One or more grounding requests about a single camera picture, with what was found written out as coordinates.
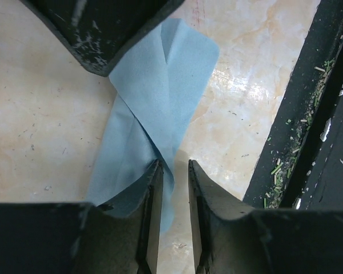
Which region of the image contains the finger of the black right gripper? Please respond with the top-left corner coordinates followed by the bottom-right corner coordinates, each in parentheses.
top-left (23, 0), bottom-right (183, 76)

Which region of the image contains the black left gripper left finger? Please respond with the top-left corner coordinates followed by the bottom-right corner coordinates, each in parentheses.
top-left (0, 160), bottom-right (163, 273)

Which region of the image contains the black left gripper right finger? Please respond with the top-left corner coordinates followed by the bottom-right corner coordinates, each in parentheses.
top-left (188, 160), bottom-right (343, 273)

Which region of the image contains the light blue lens cloth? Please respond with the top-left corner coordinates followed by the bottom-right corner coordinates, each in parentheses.
top-left (86, 18), bottom-right (219, 232)

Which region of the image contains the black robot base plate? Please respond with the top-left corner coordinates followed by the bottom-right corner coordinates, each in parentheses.
top-left (243, 1), bottom-right (343, 210)

